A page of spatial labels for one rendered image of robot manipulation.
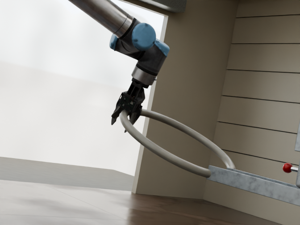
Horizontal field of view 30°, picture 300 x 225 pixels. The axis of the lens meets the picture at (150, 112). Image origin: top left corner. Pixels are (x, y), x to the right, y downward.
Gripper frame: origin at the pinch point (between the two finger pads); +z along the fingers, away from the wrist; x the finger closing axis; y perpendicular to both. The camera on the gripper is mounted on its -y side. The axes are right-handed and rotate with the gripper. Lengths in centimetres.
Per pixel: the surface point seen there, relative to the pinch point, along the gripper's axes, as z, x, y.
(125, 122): -6.9, 4.8, 15.9
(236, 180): -11, 49, 22
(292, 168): -25, 62, 31
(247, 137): 137, 32, -784
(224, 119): 137, -21, -826
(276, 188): -17, 61, 29
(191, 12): -11, -161, -786
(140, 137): -6.9, 13.6, 22.3
